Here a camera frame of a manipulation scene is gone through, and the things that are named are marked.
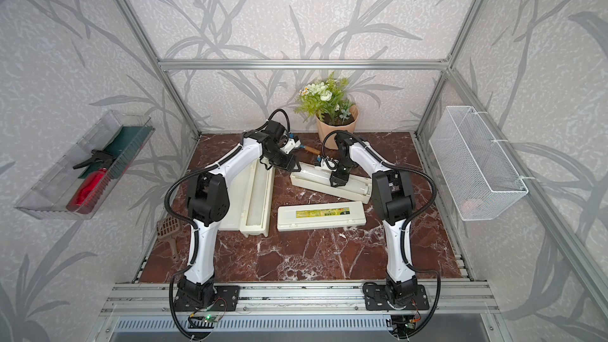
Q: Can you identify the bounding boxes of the cream dispenser lid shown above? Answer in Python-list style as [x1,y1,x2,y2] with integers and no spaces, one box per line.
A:
[277,201,367,231]

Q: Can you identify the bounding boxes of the white wire basket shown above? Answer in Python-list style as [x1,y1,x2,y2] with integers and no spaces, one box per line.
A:
[430,105,529,222]

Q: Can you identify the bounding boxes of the blue hand rake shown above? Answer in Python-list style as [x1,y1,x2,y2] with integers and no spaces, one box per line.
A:
[290,134,321,156]

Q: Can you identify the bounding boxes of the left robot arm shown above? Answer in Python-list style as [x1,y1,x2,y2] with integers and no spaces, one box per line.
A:
[178,120,301,302]

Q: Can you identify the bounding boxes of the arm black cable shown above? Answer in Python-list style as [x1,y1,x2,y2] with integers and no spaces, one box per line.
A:
[163,108,291,340]
[320,130,442,338]

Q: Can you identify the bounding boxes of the pink flower pot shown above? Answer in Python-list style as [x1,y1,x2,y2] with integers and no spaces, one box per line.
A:
[316,105,359,150]

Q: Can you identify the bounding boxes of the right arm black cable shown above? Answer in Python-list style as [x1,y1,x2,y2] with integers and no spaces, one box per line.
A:
[320,130,442,338]

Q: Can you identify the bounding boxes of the clear plastic wall tray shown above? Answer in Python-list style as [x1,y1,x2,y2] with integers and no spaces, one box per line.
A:
[15,111,155,220]

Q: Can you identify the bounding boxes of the plastic wrap roll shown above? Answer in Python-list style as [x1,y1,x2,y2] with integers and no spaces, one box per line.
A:
[291,163,372,196]

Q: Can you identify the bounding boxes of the cream dispenser base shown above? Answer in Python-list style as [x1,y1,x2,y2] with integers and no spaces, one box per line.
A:
[218,161,275,237]

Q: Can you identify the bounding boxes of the red spray bottle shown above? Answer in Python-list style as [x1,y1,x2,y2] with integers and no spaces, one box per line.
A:
[66,150,115,215]

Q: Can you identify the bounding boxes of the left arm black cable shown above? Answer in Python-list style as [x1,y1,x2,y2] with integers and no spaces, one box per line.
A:
[163,108,291,340]

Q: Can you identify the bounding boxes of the cream wrap dispenser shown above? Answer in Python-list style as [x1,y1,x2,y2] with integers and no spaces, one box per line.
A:
[290,163,372,204]

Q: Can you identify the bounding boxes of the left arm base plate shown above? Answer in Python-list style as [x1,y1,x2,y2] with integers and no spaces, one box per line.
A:
[174,285,241,312]

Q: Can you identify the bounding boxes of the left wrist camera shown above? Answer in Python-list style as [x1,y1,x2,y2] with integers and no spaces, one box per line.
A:
[280,135,302,155]

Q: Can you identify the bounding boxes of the brown slotted scoop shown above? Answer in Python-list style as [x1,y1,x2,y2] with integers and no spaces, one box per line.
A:
[156,216,181,263]

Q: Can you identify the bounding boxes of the green folded cloth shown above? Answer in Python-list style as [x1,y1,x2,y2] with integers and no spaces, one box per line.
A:
[79,126,155,180]

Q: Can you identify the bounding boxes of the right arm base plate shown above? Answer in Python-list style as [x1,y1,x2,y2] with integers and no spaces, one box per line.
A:
[362,282,431,311]

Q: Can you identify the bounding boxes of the green artificial plant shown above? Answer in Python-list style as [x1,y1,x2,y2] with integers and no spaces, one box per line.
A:
[295,73,355,126]

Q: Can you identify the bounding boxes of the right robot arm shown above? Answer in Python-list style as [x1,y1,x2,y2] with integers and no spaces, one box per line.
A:
[326,131,417,305]

